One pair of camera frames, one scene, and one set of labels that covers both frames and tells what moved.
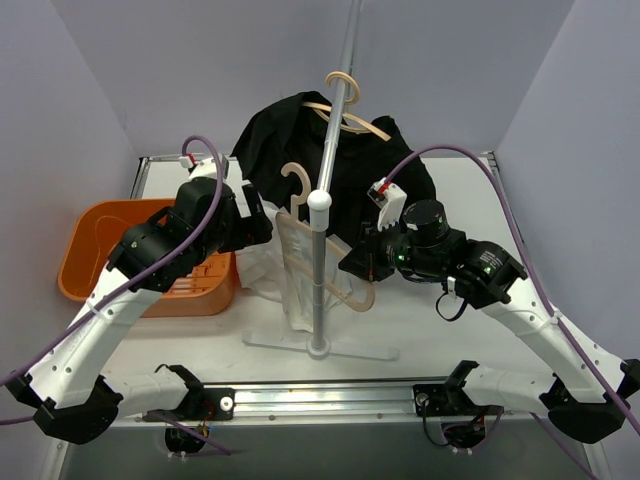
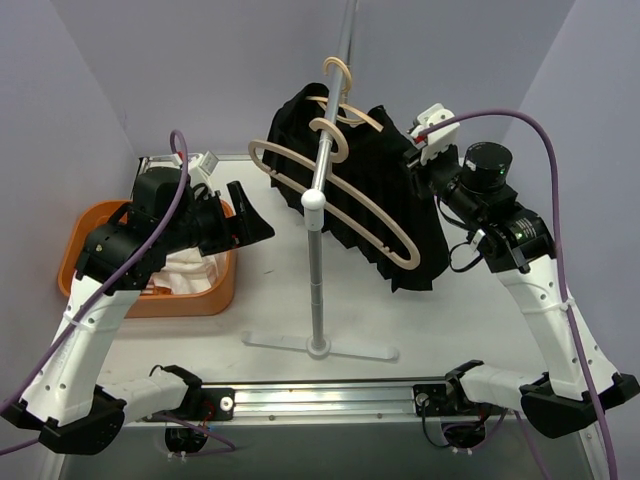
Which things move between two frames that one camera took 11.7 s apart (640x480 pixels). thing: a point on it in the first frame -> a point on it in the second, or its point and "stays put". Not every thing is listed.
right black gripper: (364, 257) -> (420, 166)
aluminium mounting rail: (308, 405) stays put
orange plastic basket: (96, 232) stays put
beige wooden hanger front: (331, 251) -> (256, 145)
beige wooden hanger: (326, 110) -> (365, 117)
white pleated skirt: (282, 269) -> (186, 272)
